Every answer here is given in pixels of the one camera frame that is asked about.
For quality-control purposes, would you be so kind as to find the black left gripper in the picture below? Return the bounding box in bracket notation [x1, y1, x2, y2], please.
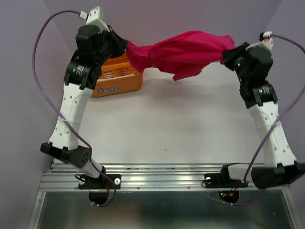
[96, 25, 129, 65]

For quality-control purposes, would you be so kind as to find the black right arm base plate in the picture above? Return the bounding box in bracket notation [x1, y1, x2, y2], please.
[202, 173, 248, 189]

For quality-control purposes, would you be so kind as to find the aluminium rail frame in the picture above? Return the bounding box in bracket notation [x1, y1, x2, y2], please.
[29, 163, 303, 229]

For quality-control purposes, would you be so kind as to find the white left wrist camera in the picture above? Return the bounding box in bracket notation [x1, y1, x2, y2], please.
[79, 6, 110, 32]

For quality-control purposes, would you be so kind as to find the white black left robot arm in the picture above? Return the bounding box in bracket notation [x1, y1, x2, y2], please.
[41, 25, 127, 188]

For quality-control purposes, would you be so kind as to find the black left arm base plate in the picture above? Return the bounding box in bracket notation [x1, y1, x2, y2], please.
[74, 174, 122, 190]

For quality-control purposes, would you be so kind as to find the orange plastic basket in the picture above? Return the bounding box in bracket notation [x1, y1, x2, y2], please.
[92, 54, 143, 98]

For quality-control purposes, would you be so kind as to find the red t-shirt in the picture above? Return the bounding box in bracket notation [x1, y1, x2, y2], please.
[126, 31, 236, 81]

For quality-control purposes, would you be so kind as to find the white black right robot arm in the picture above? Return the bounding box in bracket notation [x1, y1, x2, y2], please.
[219, 43, 305, 189]

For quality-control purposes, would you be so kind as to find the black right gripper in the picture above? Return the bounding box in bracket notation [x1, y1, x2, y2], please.
[223, 42, 254, 85]

